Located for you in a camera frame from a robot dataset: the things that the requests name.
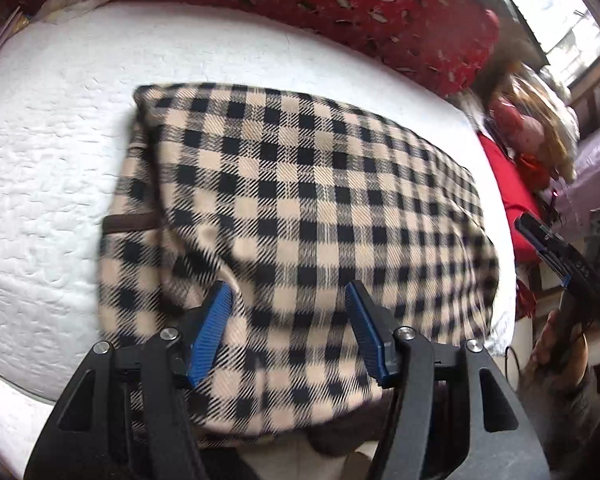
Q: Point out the clear plastic bag of clothes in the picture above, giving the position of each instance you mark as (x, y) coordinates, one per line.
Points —
(540, 110)

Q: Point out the red cloth at bedside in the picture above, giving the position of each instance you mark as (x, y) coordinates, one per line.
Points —
(505, 185)

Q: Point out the person's right hand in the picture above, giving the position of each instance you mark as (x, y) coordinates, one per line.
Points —
(545, 340)

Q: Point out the red shiny wrapping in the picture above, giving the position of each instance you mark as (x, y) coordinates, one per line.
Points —
(527, 300)

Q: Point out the grey pillow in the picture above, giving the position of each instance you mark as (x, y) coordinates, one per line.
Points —
(500, 5)

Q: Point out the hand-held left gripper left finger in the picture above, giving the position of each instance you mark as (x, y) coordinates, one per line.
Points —
(207, 340)

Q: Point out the person's right forearm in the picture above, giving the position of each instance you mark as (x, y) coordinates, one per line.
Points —
(560, 420)

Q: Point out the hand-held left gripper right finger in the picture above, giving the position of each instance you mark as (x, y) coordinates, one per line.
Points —
(367, 335)

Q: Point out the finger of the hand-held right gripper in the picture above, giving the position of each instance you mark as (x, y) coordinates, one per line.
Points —
(550, 250)

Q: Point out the beige black plaid coat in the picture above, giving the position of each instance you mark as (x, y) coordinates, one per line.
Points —
(305, 185)

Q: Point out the white quilted mattress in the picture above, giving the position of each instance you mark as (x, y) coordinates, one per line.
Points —
(45, 160)

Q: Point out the window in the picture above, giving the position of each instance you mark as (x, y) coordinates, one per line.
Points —
(555, 5)

